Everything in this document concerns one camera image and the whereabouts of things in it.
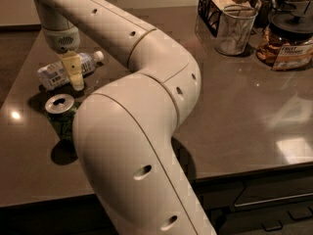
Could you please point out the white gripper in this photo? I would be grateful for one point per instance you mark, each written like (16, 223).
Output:
(62, 39)

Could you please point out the clear plastic water bottle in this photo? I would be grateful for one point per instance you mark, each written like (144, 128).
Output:
(54, 75)

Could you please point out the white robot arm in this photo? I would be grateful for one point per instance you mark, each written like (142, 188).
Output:
(122, 131)

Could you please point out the green soda can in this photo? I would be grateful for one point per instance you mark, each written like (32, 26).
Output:
(61, 110)

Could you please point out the snack jar with black lid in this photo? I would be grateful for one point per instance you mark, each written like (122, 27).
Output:
(287, 42)

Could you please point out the dark right drawer front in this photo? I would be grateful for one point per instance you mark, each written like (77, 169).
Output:
(266, 202)

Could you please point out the black wire basket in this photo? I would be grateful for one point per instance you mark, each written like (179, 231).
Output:
(211, 10)

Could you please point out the wire mesh cup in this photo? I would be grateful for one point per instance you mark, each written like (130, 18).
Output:
(235, 25)

